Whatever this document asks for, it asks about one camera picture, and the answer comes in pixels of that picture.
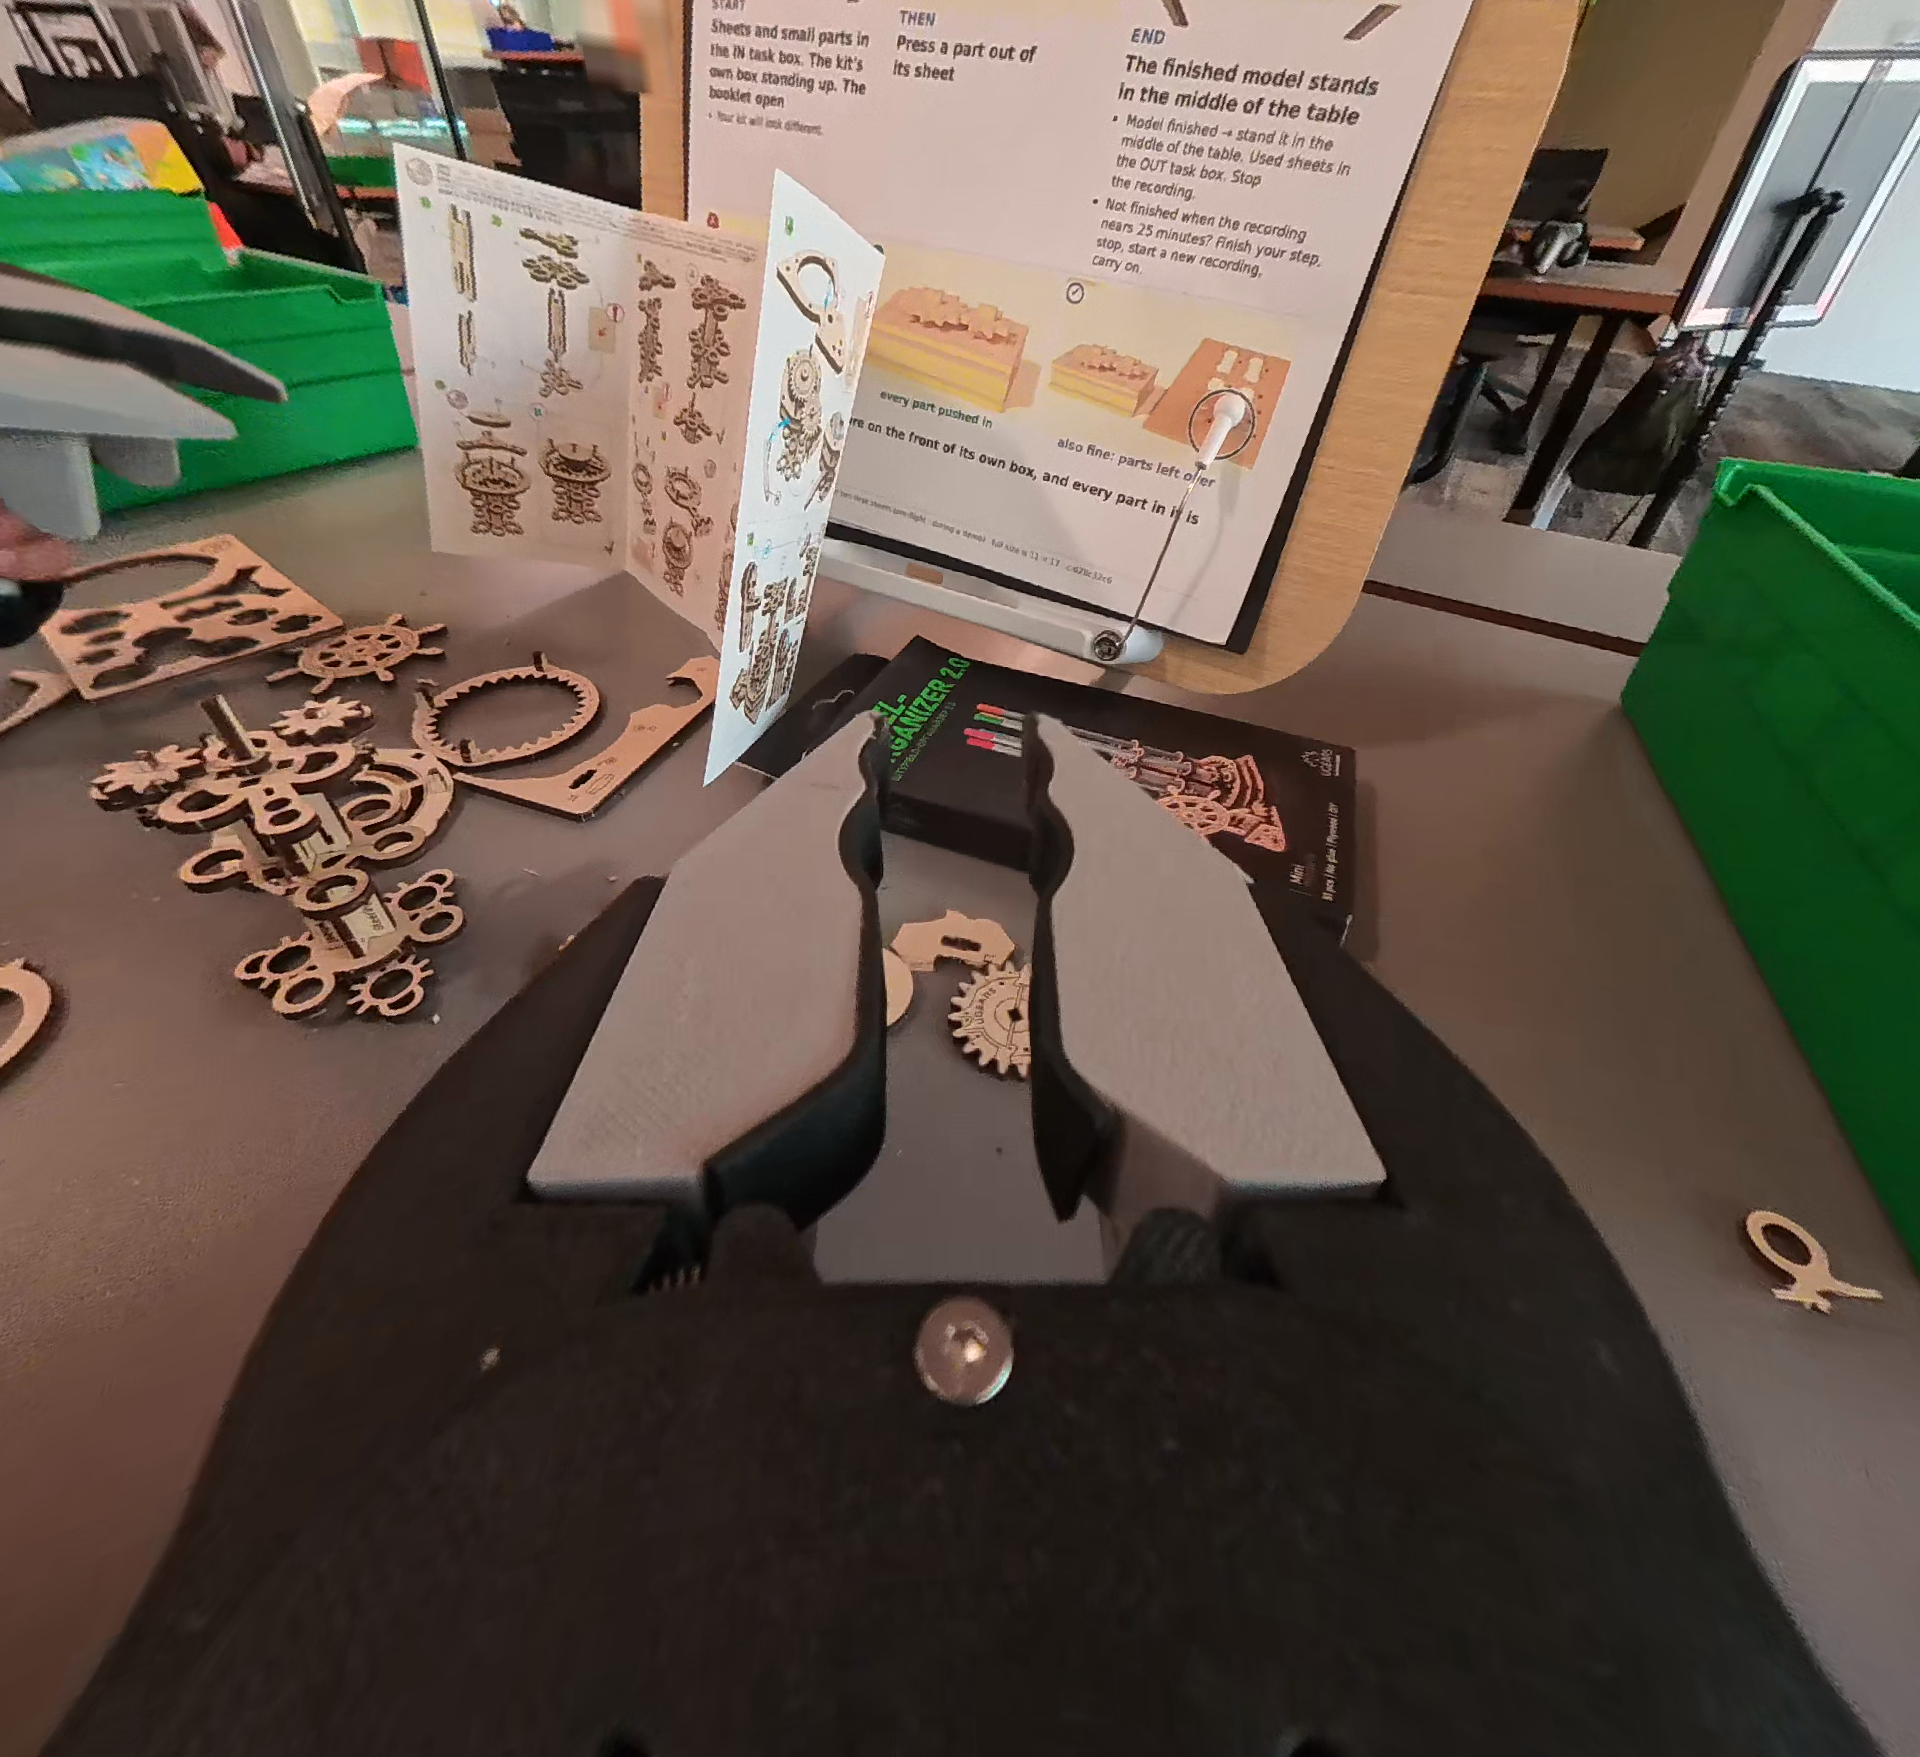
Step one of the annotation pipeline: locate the wooden ship wheel part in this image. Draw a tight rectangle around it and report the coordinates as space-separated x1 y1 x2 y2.
270 614 450 698

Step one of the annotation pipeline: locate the wooden sheet with cut-out holes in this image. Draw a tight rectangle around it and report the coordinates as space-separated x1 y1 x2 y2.
36 538 347 704

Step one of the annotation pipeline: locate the wooden sheet with ring gear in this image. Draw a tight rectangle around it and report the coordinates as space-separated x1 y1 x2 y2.
411 654 723 823

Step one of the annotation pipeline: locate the black floor lamp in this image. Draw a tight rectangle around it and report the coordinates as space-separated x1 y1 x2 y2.
343 0 484 289

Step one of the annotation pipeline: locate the green plastic bin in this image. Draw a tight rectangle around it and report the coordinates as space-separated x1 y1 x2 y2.
1619 456 1920 1280
0 190 422 516

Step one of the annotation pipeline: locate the assembled wooden model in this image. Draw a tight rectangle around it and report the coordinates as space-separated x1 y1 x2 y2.
86 693 462 1028

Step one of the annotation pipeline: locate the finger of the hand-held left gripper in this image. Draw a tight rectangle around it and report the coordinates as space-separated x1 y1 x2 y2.
0 352 241 545
0 265 287 405

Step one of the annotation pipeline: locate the white poster holder bar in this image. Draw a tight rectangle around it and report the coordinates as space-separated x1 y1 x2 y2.
823 534 1164 664

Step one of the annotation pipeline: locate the folded paper instruction booklet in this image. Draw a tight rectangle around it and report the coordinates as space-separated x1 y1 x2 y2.
394 143 888 787

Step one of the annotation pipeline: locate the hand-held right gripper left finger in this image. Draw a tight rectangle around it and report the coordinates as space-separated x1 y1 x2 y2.
524 711 890 1248

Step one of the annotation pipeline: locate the white framed board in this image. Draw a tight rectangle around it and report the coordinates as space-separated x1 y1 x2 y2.
1675 51 1920 336

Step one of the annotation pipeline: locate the dark bag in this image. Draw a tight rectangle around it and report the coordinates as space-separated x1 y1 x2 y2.
1567 340 1730 502

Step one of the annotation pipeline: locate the white printed instruction poster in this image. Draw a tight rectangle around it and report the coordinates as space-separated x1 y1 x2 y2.
687 0 1534 649

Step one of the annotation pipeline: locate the white pen on wire tether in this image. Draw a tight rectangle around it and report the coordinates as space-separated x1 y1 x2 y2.
1117 390 1254 643

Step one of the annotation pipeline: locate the black model kit box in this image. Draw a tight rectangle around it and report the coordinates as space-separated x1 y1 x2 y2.
745 636 1360 961

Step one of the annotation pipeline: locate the light wooden poster board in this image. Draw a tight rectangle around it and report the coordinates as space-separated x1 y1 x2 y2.
1156 0 1582 698

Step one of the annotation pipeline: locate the notched wooden curved part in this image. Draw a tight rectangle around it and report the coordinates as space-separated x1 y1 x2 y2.
890 905 1025 982

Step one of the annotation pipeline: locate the small wooden loop part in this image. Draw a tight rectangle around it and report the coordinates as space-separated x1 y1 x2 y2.
1742 1208 1885 1314

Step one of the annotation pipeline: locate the engraved wooden gear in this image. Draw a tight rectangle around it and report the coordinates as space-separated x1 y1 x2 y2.
946 962 1041 1087

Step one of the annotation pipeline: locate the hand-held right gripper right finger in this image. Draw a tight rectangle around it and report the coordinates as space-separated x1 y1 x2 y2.
1026 714 1390 1227

